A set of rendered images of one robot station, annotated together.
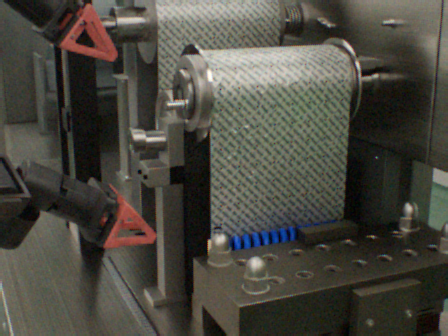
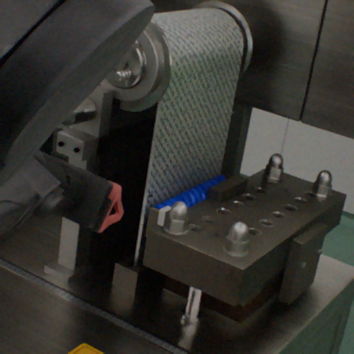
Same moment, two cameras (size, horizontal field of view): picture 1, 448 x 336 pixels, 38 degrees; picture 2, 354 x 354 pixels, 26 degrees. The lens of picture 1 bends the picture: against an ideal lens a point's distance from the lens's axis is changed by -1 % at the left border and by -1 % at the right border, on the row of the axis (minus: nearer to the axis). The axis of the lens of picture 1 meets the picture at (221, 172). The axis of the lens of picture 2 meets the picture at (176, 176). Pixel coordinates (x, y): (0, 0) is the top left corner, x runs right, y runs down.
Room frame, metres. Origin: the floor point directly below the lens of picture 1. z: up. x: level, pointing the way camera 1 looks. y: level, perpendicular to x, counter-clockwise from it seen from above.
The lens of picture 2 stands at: (0.06, 0.63, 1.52)
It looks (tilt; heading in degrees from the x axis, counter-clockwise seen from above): 22 degrees down; 322
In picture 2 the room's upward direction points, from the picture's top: 9 degrees clockwise
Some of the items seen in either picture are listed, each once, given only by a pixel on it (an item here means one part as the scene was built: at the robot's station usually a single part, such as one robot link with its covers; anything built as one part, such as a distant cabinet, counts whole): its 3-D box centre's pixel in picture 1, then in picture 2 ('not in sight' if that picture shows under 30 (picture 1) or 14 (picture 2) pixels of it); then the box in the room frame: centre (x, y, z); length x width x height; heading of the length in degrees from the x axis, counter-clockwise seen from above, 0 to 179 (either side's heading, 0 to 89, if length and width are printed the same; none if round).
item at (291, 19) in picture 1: (284, 19); not in sight; (1.33, -0.12, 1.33); 0.07 x 0.07 x 0.07; 23
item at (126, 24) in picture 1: (129, 24); not in sight; (1.21, 0.17, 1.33); 0.06 x 0.06 x 0.06; 23
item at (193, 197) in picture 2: (284, 238); (193, 198); (0.96, -0.10, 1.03); 0.21 x 0.04 x 0.03; 113
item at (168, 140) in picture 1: (161, 213); (76, 184); (1.00, 0.10, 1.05); 0.06 x 0.05 x 0.31; 113
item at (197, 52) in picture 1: (194, 93); (128, 61); (0.99, 0.04, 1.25); 0.15 x 0.01 x 0.15; 23
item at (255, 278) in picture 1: (256, 273); (238, 236); (0.78, -0.04, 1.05); 0.04 x 0.04 x 0.04
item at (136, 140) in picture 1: (136, 139); (68, 110); (0.99, 0.13, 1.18); 0.04 x 0.02 x 0.04; 23
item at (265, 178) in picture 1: (281, 182); (191, 144); (0.98, -0.09, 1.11); 0.23 x 0.01 x 0.18; 113
